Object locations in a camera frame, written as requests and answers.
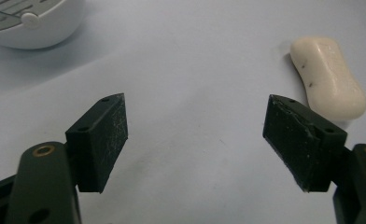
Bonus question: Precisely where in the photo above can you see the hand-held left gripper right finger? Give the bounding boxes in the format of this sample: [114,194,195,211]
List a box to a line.
[262,94,366,224]

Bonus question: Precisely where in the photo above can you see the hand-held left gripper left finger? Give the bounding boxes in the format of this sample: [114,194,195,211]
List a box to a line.
[5,92,130,224]

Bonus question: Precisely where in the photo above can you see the cream soap bar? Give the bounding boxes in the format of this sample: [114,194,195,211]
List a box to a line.
[289,36,366,122]

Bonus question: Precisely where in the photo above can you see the white soap dish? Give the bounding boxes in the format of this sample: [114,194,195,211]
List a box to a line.
[0,0,86,50]

